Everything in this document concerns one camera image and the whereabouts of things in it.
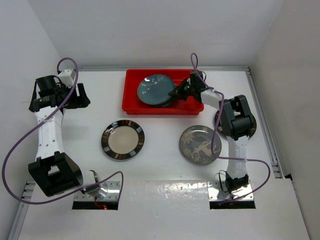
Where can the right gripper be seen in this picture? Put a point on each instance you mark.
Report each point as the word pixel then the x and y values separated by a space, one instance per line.
pixel 178 92

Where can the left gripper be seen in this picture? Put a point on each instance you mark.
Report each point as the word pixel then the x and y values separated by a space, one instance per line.
pixel 80 101

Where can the small teal plate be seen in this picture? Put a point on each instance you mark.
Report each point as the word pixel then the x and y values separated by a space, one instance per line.
pixel 165 104

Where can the large teal plate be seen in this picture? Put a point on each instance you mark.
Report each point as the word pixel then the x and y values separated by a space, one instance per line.
pixel 154 89

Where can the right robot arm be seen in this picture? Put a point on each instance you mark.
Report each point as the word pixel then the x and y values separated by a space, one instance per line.
pixel 235 118

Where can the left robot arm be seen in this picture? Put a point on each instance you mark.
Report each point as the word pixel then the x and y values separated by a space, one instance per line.
pixel 53 170

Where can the red plastic bin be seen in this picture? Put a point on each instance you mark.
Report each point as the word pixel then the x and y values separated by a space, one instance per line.
pixel 132 105

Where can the grey reindeer plate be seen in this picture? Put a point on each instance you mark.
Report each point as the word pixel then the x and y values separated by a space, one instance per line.
pixel 195 145

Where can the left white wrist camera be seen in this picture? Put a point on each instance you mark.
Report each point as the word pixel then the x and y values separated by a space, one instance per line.
pixel 67 77

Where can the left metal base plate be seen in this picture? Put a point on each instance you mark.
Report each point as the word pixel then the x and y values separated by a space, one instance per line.
pixel 109 191

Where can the metal base plate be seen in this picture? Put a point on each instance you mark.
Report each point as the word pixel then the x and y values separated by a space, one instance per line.
pixel 216 193
pixel 109 191

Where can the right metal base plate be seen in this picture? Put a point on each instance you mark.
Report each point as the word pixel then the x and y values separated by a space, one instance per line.
pixel 216 193

